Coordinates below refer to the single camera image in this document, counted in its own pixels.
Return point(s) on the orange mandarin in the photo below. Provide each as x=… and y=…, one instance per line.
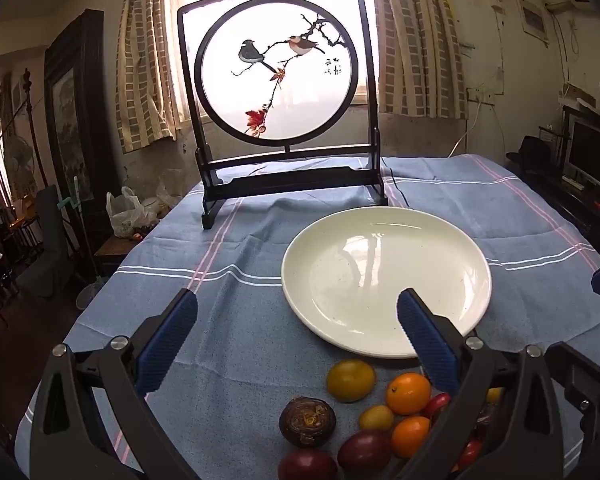
x=411, y=436
x=408, y=393

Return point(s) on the dark wooden coat stand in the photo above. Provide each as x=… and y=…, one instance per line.
x=30, y=120

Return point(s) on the computer monitor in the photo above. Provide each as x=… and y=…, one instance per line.
x=592, y=147

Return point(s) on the wall socket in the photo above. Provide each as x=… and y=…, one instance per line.
x=481, y=96

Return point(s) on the dark cabinet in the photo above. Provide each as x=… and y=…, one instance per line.
x=575, y=210

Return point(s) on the wall fuse box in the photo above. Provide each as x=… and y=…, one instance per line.
x=533, y=19

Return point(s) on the checked curtain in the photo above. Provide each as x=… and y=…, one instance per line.
x=145, y=60
x=420, y=45

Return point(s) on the white plastic bag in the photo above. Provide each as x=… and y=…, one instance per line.
x=127, y=212

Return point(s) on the dark red plum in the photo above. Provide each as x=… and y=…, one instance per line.
x=307, y=466
x=364, y=452

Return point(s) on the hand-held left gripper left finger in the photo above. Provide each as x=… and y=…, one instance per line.
x=167, y=340

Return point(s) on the small yellow plum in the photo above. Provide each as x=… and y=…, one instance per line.
x=376, y=417

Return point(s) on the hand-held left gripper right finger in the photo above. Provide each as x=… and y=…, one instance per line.
x=427, y=337

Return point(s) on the bird painting table screen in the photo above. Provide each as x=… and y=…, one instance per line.
x=280, y=85

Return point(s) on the dark framed painting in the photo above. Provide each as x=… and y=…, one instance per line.
x=75, y=120

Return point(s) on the small wooden side table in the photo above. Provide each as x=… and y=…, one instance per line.
x=115, y=252

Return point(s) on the yellow-orange round fruit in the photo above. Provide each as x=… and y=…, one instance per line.
x=494, y=395

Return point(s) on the red tomato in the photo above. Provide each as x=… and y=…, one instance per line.
x=470, y=452
x=436, y=405

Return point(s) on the blue striped tablecloth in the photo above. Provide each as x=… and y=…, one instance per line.
x=240, y=320

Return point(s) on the grey chair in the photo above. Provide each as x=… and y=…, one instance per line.
x=50, y=240

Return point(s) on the yellow-green plum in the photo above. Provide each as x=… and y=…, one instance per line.
x=351, y=380

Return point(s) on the black hat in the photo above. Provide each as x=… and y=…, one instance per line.
x=527, y=152

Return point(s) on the white round plate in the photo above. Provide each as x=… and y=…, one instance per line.
x=380, y=270

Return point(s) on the standing floor fan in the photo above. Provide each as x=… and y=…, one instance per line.
x=20, y=165

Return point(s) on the clear plastic bag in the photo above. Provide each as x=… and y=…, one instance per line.
x=172, y=190

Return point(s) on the brown scaly round fruit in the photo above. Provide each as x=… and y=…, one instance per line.
x=307, y=421

